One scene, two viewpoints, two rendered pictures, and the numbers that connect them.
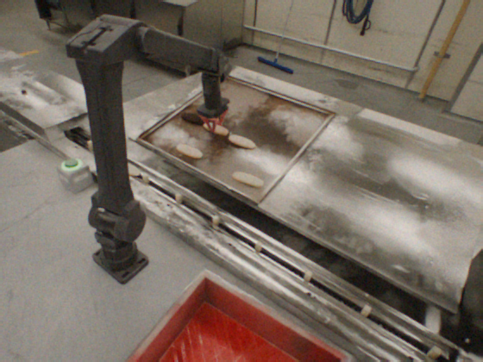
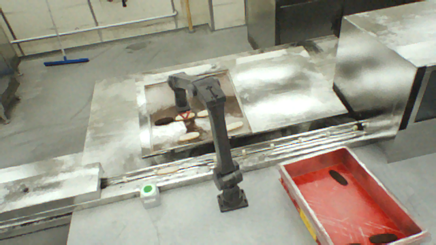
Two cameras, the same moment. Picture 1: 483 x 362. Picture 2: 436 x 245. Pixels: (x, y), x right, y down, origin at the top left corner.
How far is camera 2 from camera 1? 0.97 m
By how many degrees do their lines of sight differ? 31
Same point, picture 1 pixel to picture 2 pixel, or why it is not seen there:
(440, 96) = (201, 23)
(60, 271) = (217, 228)
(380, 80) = (157, 31)
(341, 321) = (327, 142)
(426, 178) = (292, 73)
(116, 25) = (209, 84)
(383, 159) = (270, 77)
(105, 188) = (227, 160)
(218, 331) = (300, 183)
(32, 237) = (179, 235)
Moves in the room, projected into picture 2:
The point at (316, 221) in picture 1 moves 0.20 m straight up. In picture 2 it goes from (279, 119) to (280, 86)
